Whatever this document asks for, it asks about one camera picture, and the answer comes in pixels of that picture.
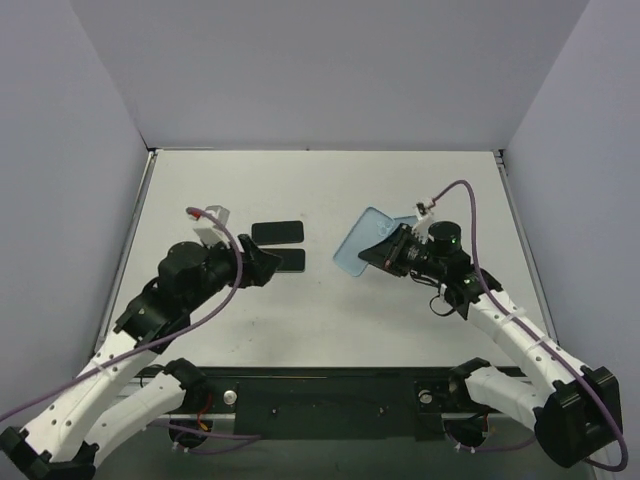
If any light blue phone case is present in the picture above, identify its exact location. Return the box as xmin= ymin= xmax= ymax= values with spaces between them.
xmin=393 ymin=215 xmax=418 ymax=230
xmin=333 ymin=206 xmax=396 ymax=277

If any black smartphone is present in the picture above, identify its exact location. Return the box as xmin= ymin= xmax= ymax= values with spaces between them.
xmin=264 ymin=248 xmax=306 ymax=273
xmin=251 ymin=220 xmax=305 ymax=246

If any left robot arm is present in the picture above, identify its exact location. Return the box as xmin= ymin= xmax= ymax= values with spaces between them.
xmin=1 ymin=235 xmax=281 ymax=479

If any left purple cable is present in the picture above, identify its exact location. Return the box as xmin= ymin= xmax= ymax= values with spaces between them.
xmin=0 ymin=206 xmax=246 ymax=424

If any purple cable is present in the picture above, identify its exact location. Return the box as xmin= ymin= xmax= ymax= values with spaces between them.
xmin=0 ymin=206 xmax=246 ymax=424
xmin=424 ymin=180 xmax=631 ymax=473

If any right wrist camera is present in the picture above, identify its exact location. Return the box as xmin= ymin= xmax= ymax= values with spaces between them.
xmin=412 ymin=197 xmax=436 ymax=243

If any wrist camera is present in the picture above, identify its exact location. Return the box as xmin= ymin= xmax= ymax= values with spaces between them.
xmin=412 ymin=197 xmax=436 ymax=243
xmin=187 ymin=205 xmax=230 ymax=247

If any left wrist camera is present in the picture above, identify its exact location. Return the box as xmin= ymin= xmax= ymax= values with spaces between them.
xmin=187 ymin=205 xmax=230 ymax=247

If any aluminium table frame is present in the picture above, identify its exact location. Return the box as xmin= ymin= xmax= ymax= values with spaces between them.
xmin=39 ymin=149 xmax=156 ymax=480

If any black table front rail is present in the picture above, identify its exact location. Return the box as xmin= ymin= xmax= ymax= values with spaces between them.
xmin=142 ymin=366 xmax=536 ymax=444

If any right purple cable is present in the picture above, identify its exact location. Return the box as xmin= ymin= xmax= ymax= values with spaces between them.
xmin=424 ymin=180 xmax=631 ymax=473

